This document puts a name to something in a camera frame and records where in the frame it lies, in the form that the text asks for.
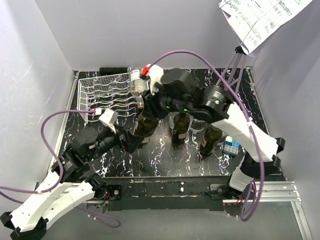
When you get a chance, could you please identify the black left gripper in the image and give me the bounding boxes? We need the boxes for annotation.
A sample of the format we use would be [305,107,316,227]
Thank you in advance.
[86,122,145,162]

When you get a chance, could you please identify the white wire wine rack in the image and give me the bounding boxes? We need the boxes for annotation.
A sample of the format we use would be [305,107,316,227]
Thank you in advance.
[77,73,138,120]

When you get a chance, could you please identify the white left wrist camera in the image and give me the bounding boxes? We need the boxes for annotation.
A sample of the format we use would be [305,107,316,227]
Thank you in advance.
[98,108,119,133]

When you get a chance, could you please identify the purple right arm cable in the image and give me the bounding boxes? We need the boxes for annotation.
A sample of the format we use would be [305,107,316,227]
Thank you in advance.
[146,49,266,222]

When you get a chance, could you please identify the dark wine bottle neck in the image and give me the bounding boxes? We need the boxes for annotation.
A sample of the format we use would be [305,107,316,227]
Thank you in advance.
[171,112,190,145]

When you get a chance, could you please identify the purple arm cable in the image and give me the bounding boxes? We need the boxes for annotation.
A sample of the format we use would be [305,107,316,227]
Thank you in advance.
[0,108,102,203]
[146,49,266,222]

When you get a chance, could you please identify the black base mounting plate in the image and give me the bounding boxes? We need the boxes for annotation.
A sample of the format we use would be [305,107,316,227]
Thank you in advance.
[104,176,244,211]

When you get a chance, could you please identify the clear bottle white cap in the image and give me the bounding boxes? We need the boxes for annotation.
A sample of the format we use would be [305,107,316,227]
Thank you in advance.
[189,118,206,133]

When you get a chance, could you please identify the olive green wine bottle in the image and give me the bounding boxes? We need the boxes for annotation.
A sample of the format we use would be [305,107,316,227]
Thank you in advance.
[199,125,223,157]

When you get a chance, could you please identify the aluminium frame rail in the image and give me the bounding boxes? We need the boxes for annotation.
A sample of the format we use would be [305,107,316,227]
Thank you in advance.
[21,71,313,240]

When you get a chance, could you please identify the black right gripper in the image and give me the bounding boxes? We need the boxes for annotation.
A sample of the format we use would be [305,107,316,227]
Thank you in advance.
[141,81,191,123]

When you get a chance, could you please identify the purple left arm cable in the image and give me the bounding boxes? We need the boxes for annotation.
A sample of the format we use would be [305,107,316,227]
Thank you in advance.
[0,108,102,203]

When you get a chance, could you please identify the white printed paper sheets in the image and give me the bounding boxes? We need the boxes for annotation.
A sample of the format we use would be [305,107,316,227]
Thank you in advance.
[219,0,311,56]

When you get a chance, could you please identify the purple tripod stand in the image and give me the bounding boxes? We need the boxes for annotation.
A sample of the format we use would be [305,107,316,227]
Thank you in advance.
[221,46,247,86]

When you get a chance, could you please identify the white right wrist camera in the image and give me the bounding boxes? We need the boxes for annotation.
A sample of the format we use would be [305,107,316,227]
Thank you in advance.
[142,64,164,96]

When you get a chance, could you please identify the clear round glass bottle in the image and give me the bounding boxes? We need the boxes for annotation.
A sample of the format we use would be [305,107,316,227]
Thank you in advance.
[127,66,149,113]

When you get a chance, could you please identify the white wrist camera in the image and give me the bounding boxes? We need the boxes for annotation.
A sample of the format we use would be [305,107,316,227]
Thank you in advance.
[98,108,119,133]
[142,64,164,96]

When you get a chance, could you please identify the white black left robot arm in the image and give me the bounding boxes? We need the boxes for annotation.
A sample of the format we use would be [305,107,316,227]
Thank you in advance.
[0,125,144,240]

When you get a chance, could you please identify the dark green wine bottle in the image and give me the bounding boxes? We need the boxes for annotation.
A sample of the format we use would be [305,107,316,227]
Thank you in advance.
[133,112,159,149]

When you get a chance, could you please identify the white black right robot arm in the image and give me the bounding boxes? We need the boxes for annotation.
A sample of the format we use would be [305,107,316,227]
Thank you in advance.
[142,65,285,199]

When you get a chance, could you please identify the blue white toy bricks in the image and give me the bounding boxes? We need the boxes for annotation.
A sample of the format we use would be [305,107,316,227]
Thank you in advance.
[222,135,240,158]

